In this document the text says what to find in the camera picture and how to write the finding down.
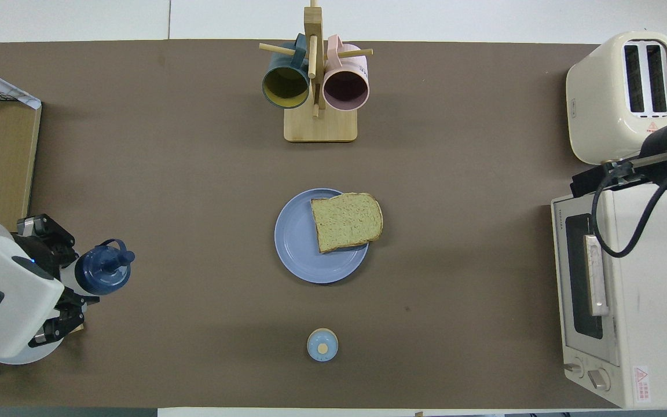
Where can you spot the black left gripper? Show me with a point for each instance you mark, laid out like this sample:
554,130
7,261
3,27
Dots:
44,258

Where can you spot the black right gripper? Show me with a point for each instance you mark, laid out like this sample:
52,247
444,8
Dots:
658,145

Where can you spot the clear squeeze bottle blue cap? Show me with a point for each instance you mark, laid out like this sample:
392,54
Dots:
102,269

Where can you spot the toasted bread slice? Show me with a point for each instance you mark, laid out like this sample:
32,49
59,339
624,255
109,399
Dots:
348,223

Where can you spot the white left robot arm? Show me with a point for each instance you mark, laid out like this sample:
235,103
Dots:
3,301

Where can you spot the pale grey plate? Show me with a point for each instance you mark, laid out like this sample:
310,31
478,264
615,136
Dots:
32,358

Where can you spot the blue round plate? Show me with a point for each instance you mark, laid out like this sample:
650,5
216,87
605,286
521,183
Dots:
296,243

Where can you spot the cream two-slot toaster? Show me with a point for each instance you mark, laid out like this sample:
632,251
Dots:
594,104

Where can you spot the white toaster oven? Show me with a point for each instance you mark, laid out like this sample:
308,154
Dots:
658,301

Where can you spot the brown table mat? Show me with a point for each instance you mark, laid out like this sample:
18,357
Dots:
194,174

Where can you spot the pink mug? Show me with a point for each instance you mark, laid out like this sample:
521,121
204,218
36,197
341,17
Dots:
345,90

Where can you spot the wooden mug tree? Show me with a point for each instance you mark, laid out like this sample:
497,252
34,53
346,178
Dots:
322,127

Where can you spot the small blue round lid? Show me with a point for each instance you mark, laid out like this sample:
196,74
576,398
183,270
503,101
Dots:
322,345

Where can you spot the teal mug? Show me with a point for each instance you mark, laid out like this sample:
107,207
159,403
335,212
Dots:
285,87

